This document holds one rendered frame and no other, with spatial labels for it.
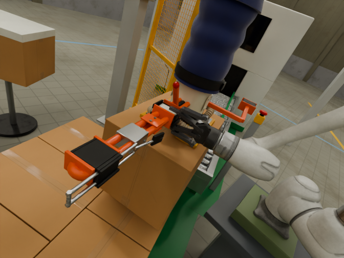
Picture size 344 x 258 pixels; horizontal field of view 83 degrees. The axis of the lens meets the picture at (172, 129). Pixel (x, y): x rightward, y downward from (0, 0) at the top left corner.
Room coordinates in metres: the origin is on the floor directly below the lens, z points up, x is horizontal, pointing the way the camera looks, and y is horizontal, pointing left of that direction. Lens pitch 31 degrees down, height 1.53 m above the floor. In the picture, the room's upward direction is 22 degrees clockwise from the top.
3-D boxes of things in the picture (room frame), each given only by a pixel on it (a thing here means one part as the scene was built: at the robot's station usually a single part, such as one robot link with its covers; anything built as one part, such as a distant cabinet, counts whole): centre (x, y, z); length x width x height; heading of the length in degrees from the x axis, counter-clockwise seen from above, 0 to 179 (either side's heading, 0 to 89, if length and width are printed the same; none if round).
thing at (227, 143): (0.57, -0.19, 1.20); 0.09 x 0.06 x 0.09; 168
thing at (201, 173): (1.18, -0.07, 0.58); 0.70 x 0.03 x 0.06; 78
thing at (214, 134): (0.59, -0.12, 1.20); 0.09 x 0.07 x 0.08; 78
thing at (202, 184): (1.17, -0.07, 0.48); 0.70 x 0.03 x 0.15; 78
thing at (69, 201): (0.33, 0.07, 1.20); 0.31 x 0.03 x 0.05; 165
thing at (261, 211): (0.77, -0.67, 0.84); 0.22 x 0.18 x 0.06; 154
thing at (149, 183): (0.86, -0.01, 0.87); 0.60 x 0.40 x 0.40; 165
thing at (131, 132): (0.42, 0.09, 1.20); 0.07 x 0.07 x 0.04; 75
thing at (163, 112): (0.63, 0.04, 1.20); 0.10 x 0.08 x 0.06; 75
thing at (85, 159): (0.29, 0.13, 1.20); 0.08 x 0.07 x 0.05; 165
